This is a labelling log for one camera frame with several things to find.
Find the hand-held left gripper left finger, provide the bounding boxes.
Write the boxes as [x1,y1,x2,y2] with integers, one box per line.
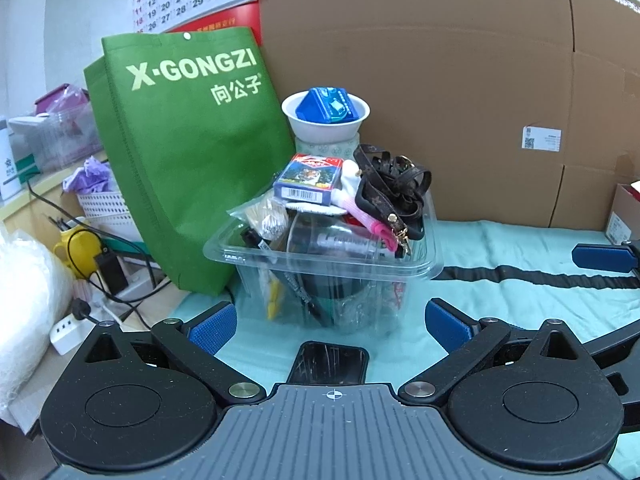
[82,302,265,405]

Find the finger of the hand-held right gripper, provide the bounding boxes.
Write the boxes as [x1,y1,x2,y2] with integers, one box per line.
[571,240,640,276]
[584,318,640,401]

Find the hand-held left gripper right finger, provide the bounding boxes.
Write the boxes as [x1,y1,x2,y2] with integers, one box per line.
[399,298,588,406]

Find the clear plastic container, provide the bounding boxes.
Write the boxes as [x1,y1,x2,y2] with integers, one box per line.
[202,187,445,337]

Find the black phone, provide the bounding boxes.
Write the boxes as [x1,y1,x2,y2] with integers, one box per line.
[286,341,370,385]

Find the brown patterned lanyard strap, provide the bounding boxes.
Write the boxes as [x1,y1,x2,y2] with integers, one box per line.
[352,144,434,257]

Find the blue tiger playing card box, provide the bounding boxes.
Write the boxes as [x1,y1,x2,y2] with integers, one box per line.
[272,154,346,207]

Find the white bowl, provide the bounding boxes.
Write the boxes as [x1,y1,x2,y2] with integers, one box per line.
[281,89,371,142]

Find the blue plastic gum container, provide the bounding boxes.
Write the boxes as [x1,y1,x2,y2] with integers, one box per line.
[295,87,359,125]

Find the grey shoe box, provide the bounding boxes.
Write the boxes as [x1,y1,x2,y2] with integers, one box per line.
[605,183,640,247]

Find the small yellow item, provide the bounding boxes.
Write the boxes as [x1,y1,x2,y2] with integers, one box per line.
[265,280,284,322]

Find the teal cloth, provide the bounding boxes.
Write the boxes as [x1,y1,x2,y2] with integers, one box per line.
[165,220,640,477]

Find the black pen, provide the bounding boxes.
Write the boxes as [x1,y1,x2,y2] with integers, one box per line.
[242,230,327,322]

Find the black power adapter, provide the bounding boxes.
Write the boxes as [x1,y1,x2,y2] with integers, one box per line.
[95,252,129,296]

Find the bundle of cotton swabs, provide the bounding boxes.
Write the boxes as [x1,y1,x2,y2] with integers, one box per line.
[232,197,289,241]

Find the pink and white tube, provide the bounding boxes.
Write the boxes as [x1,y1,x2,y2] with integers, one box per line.
[332,160,397,252]

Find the clear plastic cup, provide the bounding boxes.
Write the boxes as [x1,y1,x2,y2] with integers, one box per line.
[287,210,397,332]

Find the white power strip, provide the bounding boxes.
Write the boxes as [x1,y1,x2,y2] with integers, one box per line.
[50,312,94,356]

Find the white plastic basket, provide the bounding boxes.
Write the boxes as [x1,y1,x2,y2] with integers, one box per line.
[77,190,139,234]

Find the green fabric bag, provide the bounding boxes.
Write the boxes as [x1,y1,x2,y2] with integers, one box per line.
[83,30,297,297]

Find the white plastic bag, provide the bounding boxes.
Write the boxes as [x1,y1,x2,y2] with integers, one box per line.
[0,230,77,413]

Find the purple plastic bag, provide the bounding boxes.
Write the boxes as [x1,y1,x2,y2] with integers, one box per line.
[64,156,121,196]

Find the patterned paper cup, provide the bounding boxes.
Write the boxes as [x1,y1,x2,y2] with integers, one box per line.
[294,130,362,164]

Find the large brown cardboard box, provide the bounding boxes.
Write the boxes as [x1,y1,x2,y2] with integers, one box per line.
[257,0,640,232]

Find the clear storage box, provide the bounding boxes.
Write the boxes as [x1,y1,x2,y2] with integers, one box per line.
[7,85,104,172]

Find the white and green box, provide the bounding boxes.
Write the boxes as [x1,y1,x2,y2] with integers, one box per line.
[0,117,24,202]

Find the black strap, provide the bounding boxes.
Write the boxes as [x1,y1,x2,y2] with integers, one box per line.
[440,263,640,292]

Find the black cable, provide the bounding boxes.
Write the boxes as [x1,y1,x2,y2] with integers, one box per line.
[27,180,177,332]

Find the yellow device with cable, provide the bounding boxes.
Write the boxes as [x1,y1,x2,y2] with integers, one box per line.
[54,227,104,279]

